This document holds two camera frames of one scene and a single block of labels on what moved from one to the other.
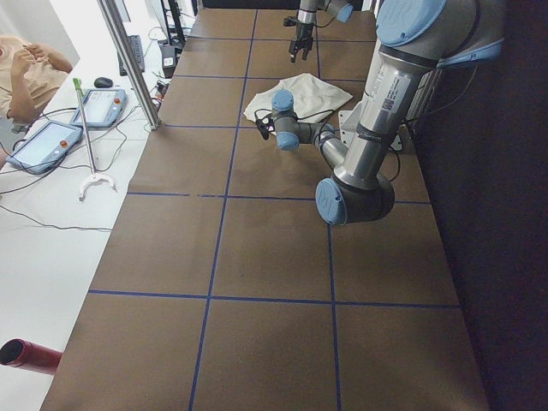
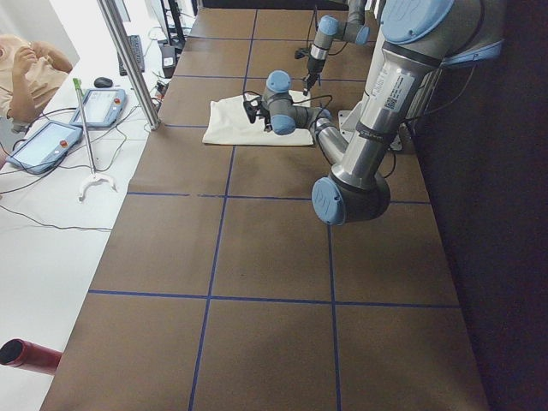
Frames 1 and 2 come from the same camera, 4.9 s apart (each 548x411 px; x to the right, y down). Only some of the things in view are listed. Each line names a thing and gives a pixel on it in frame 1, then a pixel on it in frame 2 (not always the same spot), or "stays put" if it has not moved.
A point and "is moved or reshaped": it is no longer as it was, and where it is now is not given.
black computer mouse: [103, 82] stays put
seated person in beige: [29, 77] stays put
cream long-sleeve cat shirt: [312, 97] is moved or reshaped
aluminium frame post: [113, 23] stays put
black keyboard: [135, 43] stays put
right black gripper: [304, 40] -> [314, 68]
